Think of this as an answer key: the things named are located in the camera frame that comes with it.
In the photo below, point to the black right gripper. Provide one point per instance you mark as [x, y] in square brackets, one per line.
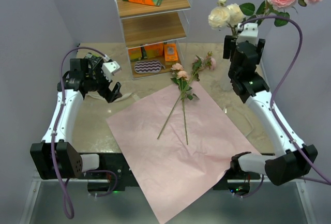
[229, 47]

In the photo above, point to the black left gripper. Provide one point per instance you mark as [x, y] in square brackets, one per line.
[109, 95]

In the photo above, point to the beige printed ribbon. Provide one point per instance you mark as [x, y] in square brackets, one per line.
[133, 96]

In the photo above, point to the white rose stem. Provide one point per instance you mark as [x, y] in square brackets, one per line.
[224, 15]

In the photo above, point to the pink wrapping paper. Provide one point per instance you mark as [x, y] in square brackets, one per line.
[171, 174]

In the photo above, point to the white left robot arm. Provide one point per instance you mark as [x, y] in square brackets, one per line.
[55, 151]

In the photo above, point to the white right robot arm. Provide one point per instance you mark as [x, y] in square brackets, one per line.
[292, 158]

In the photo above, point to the white ribbed ceramic vase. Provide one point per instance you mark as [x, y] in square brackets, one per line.
[225, 82]

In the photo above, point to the purple wavy pad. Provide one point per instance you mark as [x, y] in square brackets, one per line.
[153, 66]

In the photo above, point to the black green product box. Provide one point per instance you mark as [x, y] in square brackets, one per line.
[94, 60]

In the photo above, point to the orange green box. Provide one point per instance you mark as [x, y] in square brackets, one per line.
[135, 54]

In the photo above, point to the orange box on shelf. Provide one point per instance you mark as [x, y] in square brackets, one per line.
[153, 50]

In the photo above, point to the orange blister pack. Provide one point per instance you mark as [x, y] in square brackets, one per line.
[170, 52]

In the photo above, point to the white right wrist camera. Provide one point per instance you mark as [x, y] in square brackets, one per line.
[247, 32]

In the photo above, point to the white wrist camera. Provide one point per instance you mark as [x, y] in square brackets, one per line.
[247, 32]
[109, 69]

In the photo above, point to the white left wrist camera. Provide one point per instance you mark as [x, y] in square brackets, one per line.
[109, 69]

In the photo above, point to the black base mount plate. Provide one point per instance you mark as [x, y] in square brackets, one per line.
[114, 172]

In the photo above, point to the white wire wooden shelf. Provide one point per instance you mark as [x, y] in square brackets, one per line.
[143, 25]

